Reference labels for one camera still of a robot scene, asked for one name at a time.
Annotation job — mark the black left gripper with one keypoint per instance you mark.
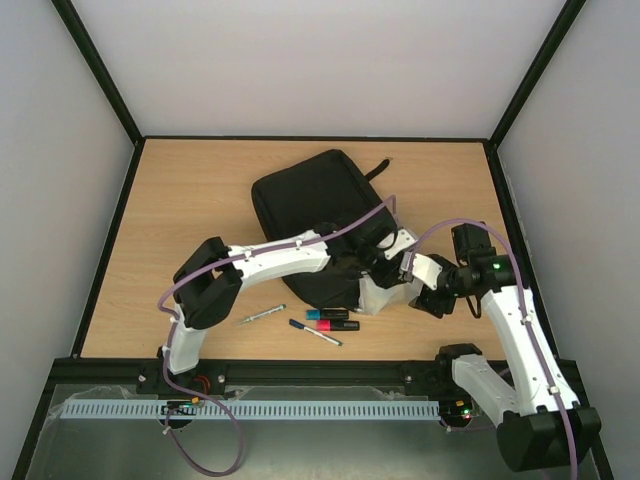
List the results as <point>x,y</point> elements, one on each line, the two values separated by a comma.
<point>386,277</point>

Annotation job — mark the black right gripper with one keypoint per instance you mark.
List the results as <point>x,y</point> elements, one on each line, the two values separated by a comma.
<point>430,301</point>

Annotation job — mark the grey cloth pouch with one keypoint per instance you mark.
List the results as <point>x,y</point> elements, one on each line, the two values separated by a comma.
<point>373,299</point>

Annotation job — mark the black backpack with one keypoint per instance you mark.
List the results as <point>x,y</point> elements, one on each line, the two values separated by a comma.
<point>327,193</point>

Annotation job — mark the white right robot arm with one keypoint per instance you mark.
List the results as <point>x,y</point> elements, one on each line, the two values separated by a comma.
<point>540,422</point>

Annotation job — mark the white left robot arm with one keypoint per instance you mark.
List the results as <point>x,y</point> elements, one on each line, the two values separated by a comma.
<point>206,287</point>

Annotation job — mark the blue cap highlighter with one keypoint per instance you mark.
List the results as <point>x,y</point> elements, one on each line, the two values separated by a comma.
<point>327,314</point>

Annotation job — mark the pink cap highlighter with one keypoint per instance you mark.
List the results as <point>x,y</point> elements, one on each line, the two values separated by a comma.
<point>337,326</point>

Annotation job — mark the silver green tip pen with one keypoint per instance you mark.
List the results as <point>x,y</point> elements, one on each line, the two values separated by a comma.
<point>262,314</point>

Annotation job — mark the blue cap whiteboard marker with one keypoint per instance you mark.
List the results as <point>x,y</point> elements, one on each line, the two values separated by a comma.
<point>300,326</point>

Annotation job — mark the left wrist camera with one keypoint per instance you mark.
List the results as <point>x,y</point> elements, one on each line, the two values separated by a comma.
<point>397,242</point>

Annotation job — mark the black cage frame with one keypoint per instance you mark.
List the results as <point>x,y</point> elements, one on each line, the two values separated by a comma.
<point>74,25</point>

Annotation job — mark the black aluminium mounting rail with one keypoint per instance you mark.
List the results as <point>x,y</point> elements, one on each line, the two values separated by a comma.
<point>414,378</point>

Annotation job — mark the light blue slotted cable duct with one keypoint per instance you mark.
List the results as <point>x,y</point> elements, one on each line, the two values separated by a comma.
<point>246,410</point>

